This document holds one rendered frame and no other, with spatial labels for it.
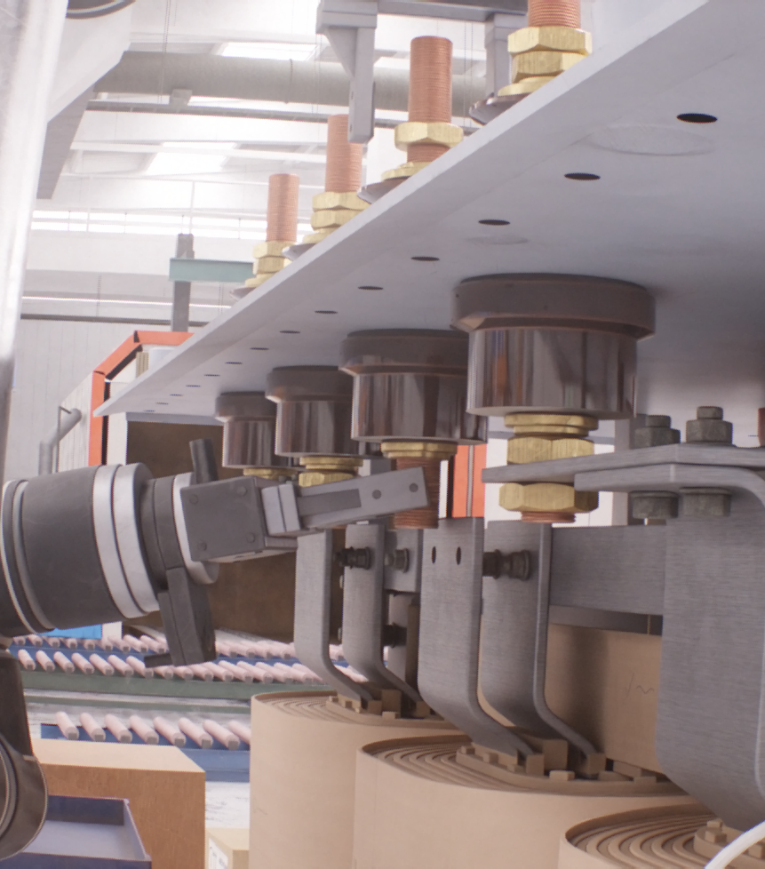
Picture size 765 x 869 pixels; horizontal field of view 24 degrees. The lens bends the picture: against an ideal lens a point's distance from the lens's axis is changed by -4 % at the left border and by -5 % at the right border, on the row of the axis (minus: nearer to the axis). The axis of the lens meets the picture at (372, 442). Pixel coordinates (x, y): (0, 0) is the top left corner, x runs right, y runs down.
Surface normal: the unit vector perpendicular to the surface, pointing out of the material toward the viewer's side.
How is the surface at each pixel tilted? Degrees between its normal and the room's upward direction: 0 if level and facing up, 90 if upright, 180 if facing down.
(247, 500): 90
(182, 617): 90
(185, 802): 90
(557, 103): 169
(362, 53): 90
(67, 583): 115
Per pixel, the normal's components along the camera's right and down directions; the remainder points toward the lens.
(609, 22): -0.77, -0.07
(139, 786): 0.23, -0.05
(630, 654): -0.97, -0.05
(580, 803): -0.30, -0.07
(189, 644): -0.04, 0.32
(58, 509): -0.18, -0.48
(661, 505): 0.01, -0.06
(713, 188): -0.04, 1.00
